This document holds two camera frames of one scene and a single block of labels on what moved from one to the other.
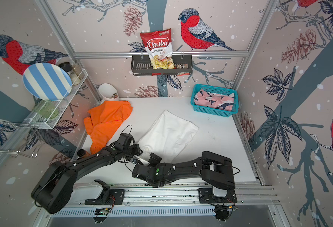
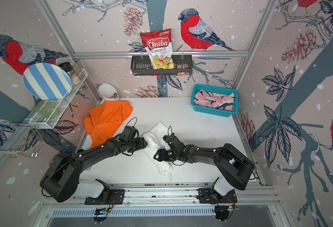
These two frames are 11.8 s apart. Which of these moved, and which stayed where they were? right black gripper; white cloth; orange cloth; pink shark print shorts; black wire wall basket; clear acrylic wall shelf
Moved: right black gripper; white cloth
Stayed: clear acrylic wall shelf; pink shark print shorts; black wire wall basket; orange cloth
